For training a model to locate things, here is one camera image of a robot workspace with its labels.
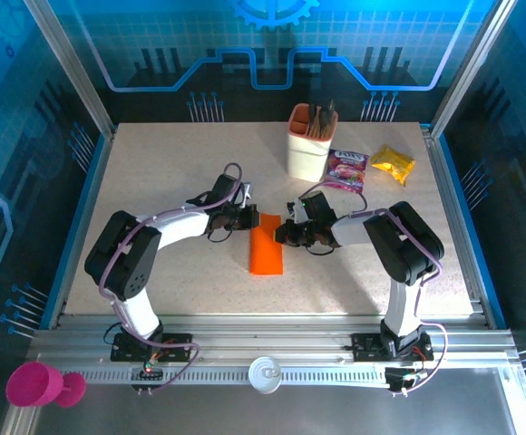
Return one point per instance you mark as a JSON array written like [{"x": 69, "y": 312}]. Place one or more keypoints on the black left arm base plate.
[{"x": 177, "y": 345}]

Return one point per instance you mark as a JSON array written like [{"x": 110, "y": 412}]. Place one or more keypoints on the grey metal shelf plate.
[{"x": 290, "y": 412}]

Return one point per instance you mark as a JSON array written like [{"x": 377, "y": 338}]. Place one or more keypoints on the aluminium front rail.
[{"x": 267, "y": 337}]

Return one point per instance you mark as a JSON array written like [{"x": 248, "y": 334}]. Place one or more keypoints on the small circuit board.
[
  {"x": 403, "y": 378},
  {"x": 147, "y": 369}
]

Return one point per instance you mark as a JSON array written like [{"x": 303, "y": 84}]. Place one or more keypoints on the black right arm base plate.
[{"x": 365, "y": 346}]

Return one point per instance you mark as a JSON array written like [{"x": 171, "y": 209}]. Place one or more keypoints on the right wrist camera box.
[{"x": 315, "y": 206}]

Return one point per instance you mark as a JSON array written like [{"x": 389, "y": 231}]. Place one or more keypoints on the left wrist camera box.
[{"x": 224, "y": 188}]

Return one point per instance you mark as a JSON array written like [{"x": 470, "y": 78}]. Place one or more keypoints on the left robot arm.
[{"x": 177, "y": 226}]

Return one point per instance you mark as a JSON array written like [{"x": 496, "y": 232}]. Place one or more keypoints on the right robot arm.
[{"x": 408, "y": 244}]

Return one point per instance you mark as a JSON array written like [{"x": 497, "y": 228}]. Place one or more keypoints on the white round cap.
[{"x": 265, "y": 375}]

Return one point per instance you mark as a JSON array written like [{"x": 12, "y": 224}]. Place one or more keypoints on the aluminium side rail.
[
  {"x": 460, "y": 226},
  {"x": 80, "y": 226}
]

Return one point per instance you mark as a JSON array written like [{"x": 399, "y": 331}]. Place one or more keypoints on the cream utensil holder orange rim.
[{"x": 308, "y": 158}]

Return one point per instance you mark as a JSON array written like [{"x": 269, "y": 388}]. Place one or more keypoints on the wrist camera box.
[
  {"x": 224, "y": 188},
  {"x": 315, "y": 206}
]

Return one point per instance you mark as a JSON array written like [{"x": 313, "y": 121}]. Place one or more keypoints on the yellow foil snack bag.
[{"x": 392, "y": 164}]

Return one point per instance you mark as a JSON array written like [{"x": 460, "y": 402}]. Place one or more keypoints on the purple berries candy bag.
[{"x": 344, "y": 170}]

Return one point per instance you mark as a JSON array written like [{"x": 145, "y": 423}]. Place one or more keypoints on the aluminium frame post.
[
  {"x": 474, "y": 59},
  {"x": 65, "y": 59}
]

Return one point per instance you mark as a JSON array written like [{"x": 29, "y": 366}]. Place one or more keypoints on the pink plastic goblet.
[{"x": 32, "y": 384}]

